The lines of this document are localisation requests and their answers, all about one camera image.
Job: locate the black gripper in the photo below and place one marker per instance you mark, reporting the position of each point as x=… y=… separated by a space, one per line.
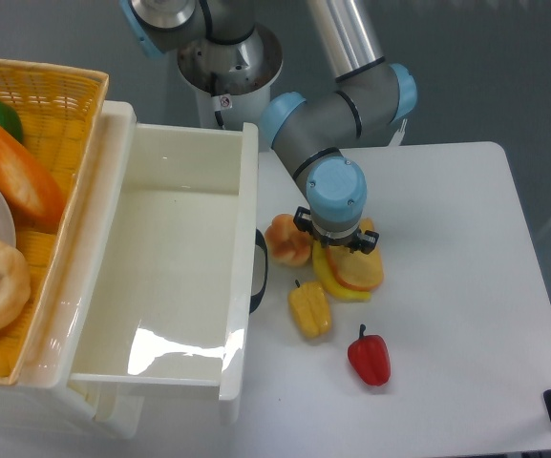
x=354 y=238

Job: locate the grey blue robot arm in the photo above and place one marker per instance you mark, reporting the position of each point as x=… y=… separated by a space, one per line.
x=334 y=187

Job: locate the toy knotted bread roll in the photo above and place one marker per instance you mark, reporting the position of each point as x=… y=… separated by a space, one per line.
x=286 y=243

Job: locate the yellow toy banana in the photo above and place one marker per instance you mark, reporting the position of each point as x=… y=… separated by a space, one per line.
x=325 y=276

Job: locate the yellow toy bell pepper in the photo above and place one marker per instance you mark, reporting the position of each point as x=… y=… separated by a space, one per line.
x=309 y=309

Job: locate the red toy bell pepper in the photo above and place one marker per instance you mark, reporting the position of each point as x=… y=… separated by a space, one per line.
x=369 y=356

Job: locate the white open plastic drawer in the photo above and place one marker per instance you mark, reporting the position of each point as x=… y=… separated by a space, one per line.
x=170 y=308

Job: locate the toy baguette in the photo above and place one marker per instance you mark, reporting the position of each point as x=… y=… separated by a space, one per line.
x=28 y=185

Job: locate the yellow woven basket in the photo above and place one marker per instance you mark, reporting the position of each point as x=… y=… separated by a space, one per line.
x=58 y=107

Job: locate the green toy vegetable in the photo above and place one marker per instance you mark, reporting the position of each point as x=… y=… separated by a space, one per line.
x=11 y=122

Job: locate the black drawer handle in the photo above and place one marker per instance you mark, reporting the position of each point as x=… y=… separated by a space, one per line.
x=261 y=272

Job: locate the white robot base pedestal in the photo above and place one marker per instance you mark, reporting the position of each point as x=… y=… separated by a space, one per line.
x=232 y=83

